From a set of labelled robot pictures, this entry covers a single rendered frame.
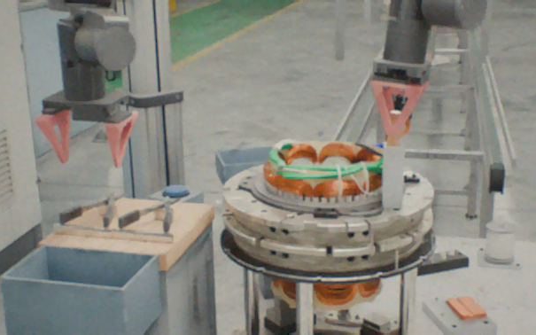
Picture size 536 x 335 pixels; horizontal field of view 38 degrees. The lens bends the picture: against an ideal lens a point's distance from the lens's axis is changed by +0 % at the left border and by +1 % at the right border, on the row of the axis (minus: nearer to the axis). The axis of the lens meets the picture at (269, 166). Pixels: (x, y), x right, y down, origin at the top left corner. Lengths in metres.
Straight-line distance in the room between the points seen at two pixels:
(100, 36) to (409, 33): 0.40
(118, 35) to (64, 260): 0.32
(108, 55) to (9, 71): 2.70
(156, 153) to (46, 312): 0.59
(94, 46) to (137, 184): 0.60
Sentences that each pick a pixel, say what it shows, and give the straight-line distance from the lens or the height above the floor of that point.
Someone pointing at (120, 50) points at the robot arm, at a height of 1.33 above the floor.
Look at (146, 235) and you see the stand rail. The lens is 1.09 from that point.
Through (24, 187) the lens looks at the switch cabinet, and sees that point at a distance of 3.83.
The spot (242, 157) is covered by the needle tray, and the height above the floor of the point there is 1.05.
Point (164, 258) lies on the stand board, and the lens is 1.05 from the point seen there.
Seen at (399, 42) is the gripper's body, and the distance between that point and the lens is 1.05.
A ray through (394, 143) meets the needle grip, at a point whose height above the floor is 1.19.
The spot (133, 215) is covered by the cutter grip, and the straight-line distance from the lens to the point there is 1.12.
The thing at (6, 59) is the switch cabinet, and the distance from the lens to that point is 3.68.
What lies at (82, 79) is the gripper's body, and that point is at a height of 1.29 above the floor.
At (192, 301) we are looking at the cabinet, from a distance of 1.20.
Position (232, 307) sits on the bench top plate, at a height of 0.78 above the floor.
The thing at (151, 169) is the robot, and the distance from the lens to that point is 1.53.
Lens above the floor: 1.48
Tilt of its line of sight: 17 degrees down
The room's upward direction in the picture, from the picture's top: 1 degrees counter-clockwise
